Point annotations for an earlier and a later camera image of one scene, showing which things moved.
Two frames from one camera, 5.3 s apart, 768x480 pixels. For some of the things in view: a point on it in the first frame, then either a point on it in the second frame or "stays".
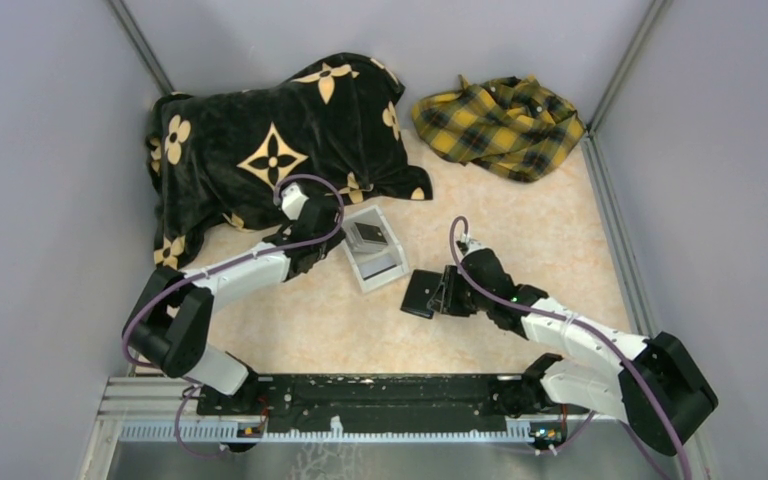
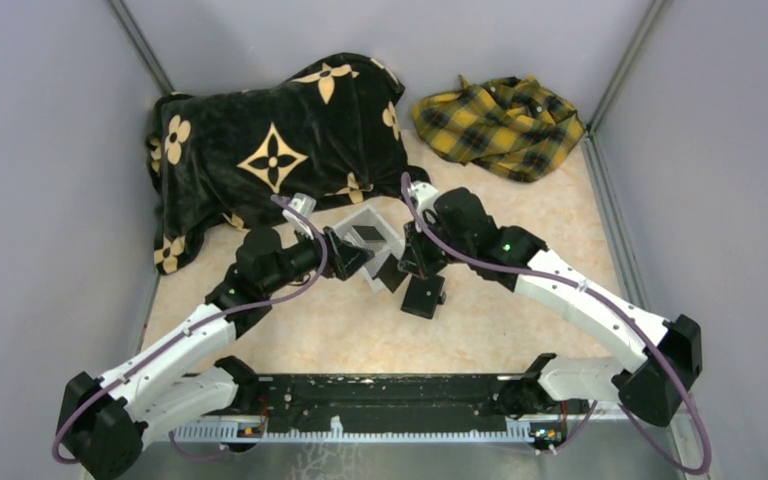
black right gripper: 444,300 to 413,258
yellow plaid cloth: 512,126 stays
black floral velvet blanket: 220,153 stays
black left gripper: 335,238 to 343,258
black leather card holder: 420,288 stays
